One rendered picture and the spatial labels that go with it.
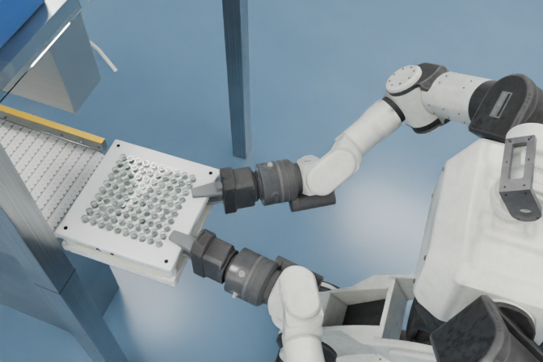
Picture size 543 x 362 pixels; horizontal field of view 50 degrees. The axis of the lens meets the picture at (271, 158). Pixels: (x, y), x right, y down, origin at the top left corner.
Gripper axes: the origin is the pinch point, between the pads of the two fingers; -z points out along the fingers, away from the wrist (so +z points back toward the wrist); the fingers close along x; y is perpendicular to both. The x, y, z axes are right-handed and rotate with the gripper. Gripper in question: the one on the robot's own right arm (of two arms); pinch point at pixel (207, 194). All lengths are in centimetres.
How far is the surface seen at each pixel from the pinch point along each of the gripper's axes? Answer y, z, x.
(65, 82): 18.6, -23.0, -18.4
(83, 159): 22.8, -26.1, 11.5
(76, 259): 20, -38, 53
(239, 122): 73, 20, 69
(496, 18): 129, 160, 90
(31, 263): -7.0, -35.0, 2.3
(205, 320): 9, -5, 91
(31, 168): 22.8, -38.0, 11.6
